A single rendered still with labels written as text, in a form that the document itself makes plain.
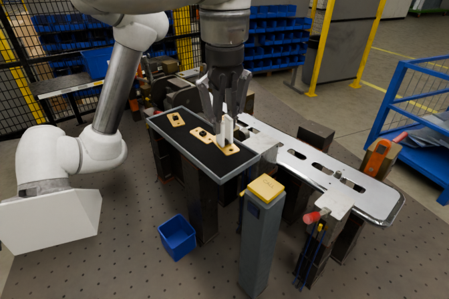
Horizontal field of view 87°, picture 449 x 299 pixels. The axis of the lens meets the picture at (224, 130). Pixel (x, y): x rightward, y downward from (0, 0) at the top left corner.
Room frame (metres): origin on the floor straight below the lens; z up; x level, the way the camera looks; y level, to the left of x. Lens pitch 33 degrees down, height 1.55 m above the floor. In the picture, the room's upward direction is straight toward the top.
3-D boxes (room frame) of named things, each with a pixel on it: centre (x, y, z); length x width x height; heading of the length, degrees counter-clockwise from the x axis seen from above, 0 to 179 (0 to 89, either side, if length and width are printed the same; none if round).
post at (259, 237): (0.37, -0.09, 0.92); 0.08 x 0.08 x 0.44; 42
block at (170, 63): (1.60, 0.38, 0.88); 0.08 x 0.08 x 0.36; 42
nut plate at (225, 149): (0.47, 0.00, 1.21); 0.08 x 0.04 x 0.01; 31
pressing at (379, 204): (0.95, -0.04, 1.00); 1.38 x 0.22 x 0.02; 42
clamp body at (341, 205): (0.40, -0.27, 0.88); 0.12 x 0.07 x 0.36; 132
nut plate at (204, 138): (0.57, 0.06, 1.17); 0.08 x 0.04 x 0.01; 43
